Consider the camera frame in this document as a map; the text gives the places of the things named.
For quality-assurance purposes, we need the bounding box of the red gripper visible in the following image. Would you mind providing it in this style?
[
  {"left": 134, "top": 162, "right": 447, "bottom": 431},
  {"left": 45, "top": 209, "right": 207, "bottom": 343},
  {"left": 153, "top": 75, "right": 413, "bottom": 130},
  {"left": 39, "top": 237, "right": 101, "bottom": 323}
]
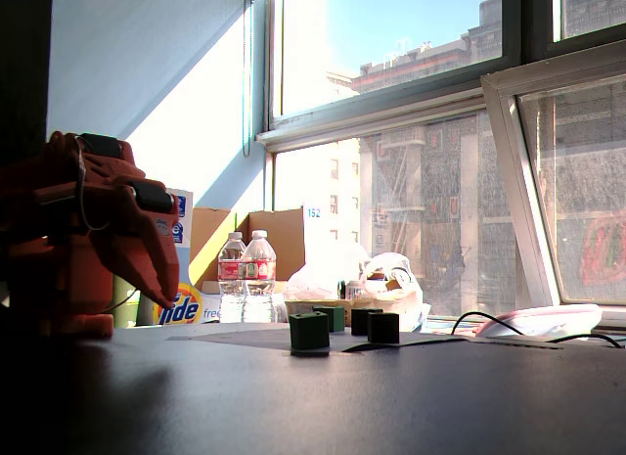
[{"left": 72, "top": 148, "right": 182, "bottom": 308}]

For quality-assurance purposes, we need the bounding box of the green cube with ring mark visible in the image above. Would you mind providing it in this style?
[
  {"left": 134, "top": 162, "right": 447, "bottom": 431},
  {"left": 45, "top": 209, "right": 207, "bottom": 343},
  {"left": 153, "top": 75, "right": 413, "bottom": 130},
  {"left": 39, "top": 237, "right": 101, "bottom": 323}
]
[
  {"left": 288, "top": 311, "right": 331, "bottom": 352},
  {"left": 312, "top": 304, "right": 346, "bottom": 334}
]

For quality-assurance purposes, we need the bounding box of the white paper grid sheet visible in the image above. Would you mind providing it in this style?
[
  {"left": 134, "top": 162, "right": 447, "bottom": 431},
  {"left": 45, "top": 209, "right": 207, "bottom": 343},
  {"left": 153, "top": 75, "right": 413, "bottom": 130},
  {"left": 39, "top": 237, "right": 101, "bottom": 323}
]
[{"left": 165, "top": 321, "right": 470, "bottom": 354}]

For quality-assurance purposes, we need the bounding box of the black cube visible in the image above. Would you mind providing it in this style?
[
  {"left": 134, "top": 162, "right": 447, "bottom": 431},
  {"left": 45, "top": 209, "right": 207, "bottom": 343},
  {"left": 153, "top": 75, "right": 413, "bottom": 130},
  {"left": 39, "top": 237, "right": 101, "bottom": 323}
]
[
  {"left": 350, "top": 307, "right": 385, "bottom": 337},
  {"left": 367, "top": 311, "right": 401, "bottom": 345}
]

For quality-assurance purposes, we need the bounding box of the Tide detergent box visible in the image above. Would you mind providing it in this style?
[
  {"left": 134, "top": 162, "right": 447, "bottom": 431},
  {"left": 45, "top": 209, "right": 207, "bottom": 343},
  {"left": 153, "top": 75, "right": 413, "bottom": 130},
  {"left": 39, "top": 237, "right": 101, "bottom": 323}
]
[{"left": 136, "top": 187, "right": 222, "bottom": 327}]

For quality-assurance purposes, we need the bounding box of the clear plastic water bottle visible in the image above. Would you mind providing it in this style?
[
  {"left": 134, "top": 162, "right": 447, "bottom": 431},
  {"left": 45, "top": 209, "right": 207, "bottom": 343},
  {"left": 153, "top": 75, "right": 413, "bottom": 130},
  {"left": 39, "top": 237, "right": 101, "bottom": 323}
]
[
  {"left": 240, "top": 229, "right": 278, "bottom": 324},
  {"left": 216, "top": 230, "right": 248, "bottom": 324}
]

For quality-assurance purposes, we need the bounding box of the brown cardboard box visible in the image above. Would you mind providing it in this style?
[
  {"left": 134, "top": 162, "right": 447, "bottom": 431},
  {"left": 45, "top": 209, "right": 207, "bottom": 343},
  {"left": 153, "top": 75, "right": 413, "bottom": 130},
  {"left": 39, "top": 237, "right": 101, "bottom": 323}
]
[{"left": 189, "top": 206, "right": 307, "bottom": 296}]

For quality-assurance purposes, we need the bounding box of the low cardboard tray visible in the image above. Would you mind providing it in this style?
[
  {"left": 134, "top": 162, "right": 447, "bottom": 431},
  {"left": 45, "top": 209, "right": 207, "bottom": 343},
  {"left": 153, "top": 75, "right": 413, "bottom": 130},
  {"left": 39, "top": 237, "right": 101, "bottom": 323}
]
[{"left": 284, "top": 297, "right": 388, "bottom": 328}]

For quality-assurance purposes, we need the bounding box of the white plastic bag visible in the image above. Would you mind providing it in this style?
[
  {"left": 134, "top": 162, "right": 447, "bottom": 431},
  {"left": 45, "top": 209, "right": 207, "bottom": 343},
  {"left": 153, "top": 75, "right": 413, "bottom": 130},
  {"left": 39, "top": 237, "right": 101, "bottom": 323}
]
[{"left": 282, "top": 243, "right": 432, "bottom": 332}]

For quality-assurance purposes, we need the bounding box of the white and pink flat device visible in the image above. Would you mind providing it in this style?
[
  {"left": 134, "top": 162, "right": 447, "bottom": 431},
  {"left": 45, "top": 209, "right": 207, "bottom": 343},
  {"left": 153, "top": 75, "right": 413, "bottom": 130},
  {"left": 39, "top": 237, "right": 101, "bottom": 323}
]
[{"left": 475, "top": 302, "right": 604, "bottom": 340}]

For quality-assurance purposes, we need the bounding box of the thin grey arm wire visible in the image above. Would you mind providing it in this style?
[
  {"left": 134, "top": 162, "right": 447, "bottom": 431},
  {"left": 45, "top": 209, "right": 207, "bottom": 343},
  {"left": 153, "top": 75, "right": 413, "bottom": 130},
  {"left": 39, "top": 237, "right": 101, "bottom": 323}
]
[{"left": 73, "top": 135, "right": 112, "bottom": 232}]

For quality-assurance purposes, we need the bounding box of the window blind cord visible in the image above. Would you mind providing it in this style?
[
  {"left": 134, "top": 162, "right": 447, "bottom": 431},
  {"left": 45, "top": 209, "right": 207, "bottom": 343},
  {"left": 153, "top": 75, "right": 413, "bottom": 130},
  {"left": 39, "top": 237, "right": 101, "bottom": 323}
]
[{"left": 241, "top": 0, "right": 254, "bottom": 159}]

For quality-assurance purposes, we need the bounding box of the black cable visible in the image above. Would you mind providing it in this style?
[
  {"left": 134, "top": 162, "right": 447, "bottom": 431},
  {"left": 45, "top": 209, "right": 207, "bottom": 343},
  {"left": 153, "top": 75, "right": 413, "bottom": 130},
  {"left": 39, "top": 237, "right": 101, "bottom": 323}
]
[{"left": 450, "top": 311, "right": 625, "bottom": 349}]

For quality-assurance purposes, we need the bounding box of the leaning white window frame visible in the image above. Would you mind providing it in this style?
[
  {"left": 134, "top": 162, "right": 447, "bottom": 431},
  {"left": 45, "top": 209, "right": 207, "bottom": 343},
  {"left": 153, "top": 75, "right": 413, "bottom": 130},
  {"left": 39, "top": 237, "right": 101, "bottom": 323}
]
[{"left": 480, "top": 58, "right": 626, "bottom": 325}]

